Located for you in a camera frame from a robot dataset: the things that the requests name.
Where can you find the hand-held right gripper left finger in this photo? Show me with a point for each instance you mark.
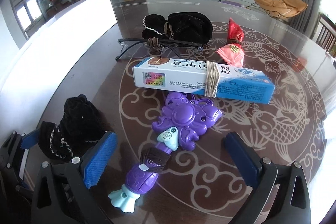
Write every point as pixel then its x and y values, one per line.
pixel 101 158

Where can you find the dark wooden chair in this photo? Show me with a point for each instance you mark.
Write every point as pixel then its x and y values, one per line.
pixel 326 35

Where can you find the red and pink wrapped packet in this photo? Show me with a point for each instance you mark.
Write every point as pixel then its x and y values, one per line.
pixel 232 56

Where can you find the orange lounge chair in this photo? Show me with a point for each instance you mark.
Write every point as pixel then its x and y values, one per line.
pixel 267 2

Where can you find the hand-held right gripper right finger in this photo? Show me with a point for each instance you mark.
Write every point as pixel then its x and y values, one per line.
pixel 241 158

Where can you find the dark frame eyeglasses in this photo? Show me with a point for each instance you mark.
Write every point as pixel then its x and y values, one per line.
pixel 181 43

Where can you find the black velvet pouch white trim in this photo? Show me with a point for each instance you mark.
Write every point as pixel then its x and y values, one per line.
pixel 189 27

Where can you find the purple floor mat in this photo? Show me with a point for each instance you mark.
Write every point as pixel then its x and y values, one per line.
pixel 232 3

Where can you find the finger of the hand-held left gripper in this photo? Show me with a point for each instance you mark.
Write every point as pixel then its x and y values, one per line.
pixel 29 140
pixel 15 184

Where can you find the black knitted hat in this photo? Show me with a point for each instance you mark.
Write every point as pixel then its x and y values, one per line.
pixel 76 119

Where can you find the brown patterned glass desktop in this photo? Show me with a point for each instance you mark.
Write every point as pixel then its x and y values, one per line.
pixel 262 113

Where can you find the white and blue medicine box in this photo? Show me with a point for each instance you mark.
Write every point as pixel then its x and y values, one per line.
pixel 183 74

